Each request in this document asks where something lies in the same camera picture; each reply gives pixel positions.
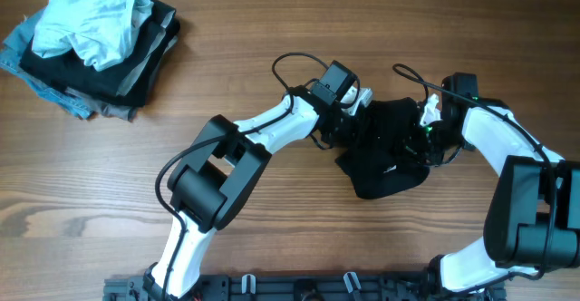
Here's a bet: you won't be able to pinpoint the black t-shirt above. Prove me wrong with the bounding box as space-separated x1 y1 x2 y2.
335 97 430 199

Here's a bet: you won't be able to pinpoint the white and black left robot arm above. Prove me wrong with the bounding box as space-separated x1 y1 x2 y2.
143 62 372 300

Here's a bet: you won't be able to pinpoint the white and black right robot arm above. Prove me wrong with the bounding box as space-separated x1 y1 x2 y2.
420 73 579 300

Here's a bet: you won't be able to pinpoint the folded black garment in stack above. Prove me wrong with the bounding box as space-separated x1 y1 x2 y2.
19 0 180 107

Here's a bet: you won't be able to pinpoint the folded grey garment in stack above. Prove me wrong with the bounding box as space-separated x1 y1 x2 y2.
65 36 178 122

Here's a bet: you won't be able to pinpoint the light blue crumpled garment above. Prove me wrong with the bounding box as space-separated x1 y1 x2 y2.
32 0 154 72

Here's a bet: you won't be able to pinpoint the folded blue denim jeans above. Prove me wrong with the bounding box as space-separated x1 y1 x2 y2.
1 9 93 120

